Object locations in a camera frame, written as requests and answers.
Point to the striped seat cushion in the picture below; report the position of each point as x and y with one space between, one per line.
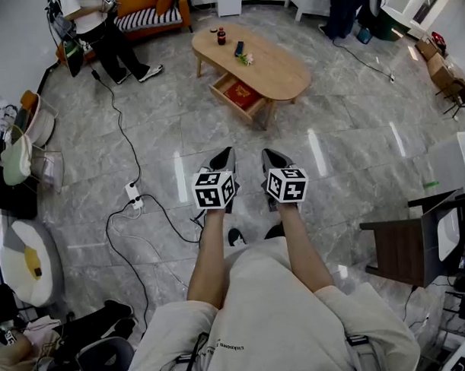
146 17

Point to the pale green white cushion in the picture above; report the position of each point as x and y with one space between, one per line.
16 160

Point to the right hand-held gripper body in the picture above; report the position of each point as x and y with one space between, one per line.
289 186

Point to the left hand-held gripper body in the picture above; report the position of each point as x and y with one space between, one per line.
208 195

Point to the person's left forearm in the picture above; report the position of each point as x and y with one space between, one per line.
210 258

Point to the orange pillow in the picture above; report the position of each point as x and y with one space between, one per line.
134 3
166 1

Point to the white filament spool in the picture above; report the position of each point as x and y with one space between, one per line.
42 126

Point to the black metal chair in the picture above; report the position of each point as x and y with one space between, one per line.
461 97

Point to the black office chair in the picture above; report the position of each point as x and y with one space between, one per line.
105 360

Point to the person's right black shoe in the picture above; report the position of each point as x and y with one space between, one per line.
275 232

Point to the red book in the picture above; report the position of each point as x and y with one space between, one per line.
242 95

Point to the cola bottle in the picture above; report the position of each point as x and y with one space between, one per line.
221 37

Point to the person's right forearm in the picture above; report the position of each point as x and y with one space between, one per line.
303 250

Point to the cardboard box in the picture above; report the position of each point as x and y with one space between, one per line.
441 69
427 48

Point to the dark blue phone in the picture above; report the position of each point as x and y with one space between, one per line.
239 48

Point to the person's black shoe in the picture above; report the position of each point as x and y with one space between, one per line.
275 232
236 237

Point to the white power strip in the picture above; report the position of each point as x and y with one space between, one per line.
134 194

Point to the person's left black shoe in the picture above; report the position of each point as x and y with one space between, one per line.
236 237

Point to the person's beige T-shirt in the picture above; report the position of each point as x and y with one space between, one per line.
271 316

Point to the egg shaped floor cushion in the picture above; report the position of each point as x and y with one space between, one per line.
25 234

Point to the artificial pink flower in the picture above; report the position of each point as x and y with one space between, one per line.
246 58

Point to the white cabinet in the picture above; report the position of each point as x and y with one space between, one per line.
229 2

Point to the wooden coffee table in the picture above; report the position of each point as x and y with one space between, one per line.
274 65

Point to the wooden drawer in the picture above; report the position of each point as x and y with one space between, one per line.
218 86

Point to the teal bag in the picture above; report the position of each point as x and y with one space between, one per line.
364 35

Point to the green marker pen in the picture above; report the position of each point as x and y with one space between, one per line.
431 184

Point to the dark wooden chair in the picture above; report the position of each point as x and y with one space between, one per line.
398 247

